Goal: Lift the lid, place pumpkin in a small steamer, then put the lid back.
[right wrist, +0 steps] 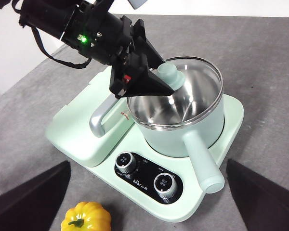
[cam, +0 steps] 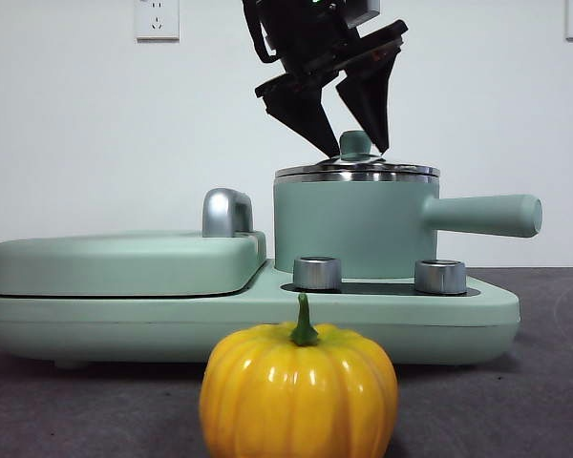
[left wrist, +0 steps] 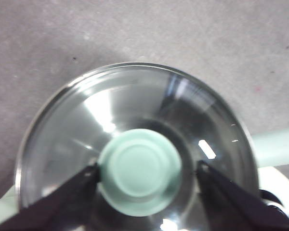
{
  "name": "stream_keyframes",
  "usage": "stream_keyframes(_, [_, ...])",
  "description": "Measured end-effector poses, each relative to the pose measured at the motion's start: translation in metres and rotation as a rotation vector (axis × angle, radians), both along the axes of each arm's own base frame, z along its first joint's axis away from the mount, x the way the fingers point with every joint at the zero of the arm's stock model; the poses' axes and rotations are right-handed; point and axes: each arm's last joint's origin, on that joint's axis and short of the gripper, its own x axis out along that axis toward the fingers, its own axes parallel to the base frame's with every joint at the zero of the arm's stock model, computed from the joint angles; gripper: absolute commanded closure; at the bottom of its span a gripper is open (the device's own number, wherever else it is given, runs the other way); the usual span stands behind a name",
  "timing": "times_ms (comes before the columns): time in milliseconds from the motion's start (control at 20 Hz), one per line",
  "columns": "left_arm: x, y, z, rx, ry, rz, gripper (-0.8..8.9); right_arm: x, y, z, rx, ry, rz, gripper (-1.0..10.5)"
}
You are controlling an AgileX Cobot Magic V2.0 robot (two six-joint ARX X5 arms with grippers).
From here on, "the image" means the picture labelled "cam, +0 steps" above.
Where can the mint green breakfast machine base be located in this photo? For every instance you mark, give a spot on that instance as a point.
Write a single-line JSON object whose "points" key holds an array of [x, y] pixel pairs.
{"points": [[124, 329]]}

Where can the silver control knob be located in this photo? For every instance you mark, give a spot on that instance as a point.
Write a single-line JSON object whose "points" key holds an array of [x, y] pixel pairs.
{"points": [[317, 274], [440, 277]]}

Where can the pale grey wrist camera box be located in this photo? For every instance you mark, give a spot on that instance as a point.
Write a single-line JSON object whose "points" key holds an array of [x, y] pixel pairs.
{"points": [[363, 10]]}

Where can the mint green hinged griddle cover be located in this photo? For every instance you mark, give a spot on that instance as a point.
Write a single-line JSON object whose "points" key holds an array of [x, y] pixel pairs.
{"points": [[100, 267]]}

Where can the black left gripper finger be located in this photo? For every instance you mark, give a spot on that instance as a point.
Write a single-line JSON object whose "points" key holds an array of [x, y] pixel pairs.
{"points": [[301, 110], [370, 100]]}

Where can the yellow pumpkin with green stem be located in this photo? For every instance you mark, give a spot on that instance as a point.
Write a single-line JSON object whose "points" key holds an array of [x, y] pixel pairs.
{"points": [[296, 391]]}

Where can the glass lid with green knob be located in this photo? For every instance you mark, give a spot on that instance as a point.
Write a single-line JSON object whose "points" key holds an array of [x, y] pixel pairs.
{"points": [[354, 143]]}

